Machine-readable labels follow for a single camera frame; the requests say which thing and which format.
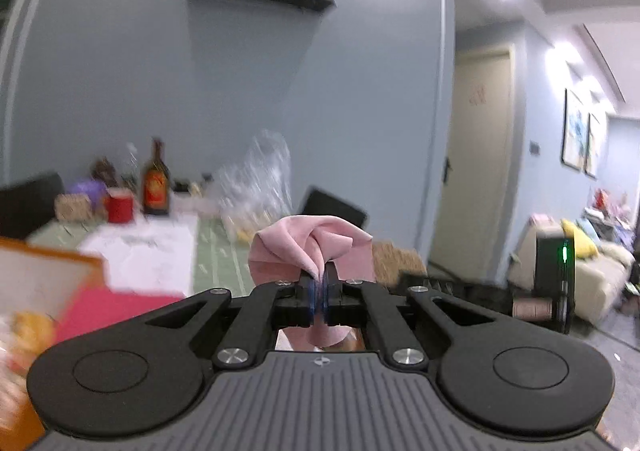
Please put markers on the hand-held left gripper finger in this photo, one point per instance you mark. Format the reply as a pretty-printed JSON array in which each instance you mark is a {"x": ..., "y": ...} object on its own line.
[
  {"x": 326, "y": 301},
  {"x": 314, "y": 301}
]

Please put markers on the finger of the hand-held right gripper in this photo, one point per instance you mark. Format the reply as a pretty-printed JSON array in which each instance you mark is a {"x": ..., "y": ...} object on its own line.
[{"x": 475, "y": 296}]

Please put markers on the pink cloth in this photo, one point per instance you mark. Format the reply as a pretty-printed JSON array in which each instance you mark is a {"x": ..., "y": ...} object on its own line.
[{"x": 300, "y": 241}]

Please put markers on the orange rimmed white box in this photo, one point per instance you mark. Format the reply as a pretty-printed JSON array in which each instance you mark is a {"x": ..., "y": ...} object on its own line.
[{"x": 40, "y": 276}]

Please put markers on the yellow soft object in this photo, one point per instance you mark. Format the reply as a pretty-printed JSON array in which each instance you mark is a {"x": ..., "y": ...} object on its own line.
[{"x": 32, "y": 331}]

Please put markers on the yellow pillow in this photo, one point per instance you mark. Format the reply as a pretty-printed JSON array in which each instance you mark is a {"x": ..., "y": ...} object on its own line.
[{"x": 580, "y": 238}]

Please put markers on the beige sofa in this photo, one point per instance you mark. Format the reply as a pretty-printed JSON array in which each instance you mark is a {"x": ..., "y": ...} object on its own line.
[{"x": 605, "y": 276}]

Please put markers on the brown woven stool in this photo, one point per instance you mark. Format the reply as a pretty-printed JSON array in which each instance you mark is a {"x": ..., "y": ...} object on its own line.
[{"x": 400, "y": 261}]

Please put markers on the pile of colourful clutter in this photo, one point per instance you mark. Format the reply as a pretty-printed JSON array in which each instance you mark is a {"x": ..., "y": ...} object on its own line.
[{"x": 612, "y": 213}]

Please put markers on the slim black chair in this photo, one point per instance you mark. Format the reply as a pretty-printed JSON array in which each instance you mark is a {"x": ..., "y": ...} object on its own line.
[{"x": 330, "y": 206}]

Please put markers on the beige door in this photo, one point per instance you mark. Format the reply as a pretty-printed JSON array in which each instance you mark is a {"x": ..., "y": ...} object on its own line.
[{"x": 475, "y": 171}]

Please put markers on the small framed picture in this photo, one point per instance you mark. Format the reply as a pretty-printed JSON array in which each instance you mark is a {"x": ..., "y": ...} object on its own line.
[{"x": 595, "y": 146}]

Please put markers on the clear plastic bag with bread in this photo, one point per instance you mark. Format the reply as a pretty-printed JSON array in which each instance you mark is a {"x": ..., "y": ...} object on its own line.
[{"x": 260, "y": 171}]

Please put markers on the large framed picture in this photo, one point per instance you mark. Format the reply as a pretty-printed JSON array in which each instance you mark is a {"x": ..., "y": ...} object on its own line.
[{"x": 573, "y": 131}]

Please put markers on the white paper mat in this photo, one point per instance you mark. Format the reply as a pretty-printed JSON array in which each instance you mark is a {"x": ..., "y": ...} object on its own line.
[{"x": 145, "y": 251}]

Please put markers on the red door decoration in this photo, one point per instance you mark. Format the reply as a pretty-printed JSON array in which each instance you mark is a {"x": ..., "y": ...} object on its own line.
[{"x": 478, "y": 97}]

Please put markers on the brown bottle with red label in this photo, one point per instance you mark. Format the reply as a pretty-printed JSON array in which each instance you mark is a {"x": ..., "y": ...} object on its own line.
[{"x": 156, "y": 186}]

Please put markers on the magenta cloth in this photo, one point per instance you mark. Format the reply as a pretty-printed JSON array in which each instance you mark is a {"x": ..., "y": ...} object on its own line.
[{"x": 115, "y": 313}]

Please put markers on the red cup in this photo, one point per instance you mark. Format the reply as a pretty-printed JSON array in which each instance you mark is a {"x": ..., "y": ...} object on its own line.
[{"x": 119, "y": 207}]

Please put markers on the clear plastic bottle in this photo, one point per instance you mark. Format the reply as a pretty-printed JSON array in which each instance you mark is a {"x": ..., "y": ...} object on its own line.
[{"x": 132, "y": 166}]

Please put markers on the dark pinecone decoration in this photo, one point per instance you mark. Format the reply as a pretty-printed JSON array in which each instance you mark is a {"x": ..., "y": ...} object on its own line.
[{"x": 105, "y": 171}]

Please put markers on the purple bag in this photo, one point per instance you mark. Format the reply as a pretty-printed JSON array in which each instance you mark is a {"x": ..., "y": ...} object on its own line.
[{"x": 87, "y": 190}]

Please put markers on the small woven basket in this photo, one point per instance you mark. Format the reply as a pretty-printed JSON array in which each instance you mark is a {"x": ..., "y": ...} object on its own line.
[{"x": 72, "y": 208}]

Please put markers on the wide black chair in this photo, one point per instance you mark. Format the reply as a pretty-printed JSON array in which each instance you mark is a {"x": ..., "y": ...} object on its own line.
[{"x": 30, "y": 203}]

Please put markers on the wall switch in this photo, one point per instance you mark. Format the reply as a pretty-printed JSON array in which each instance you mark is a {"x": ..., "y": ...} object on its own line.
[{"x": 534, "y": 148}]

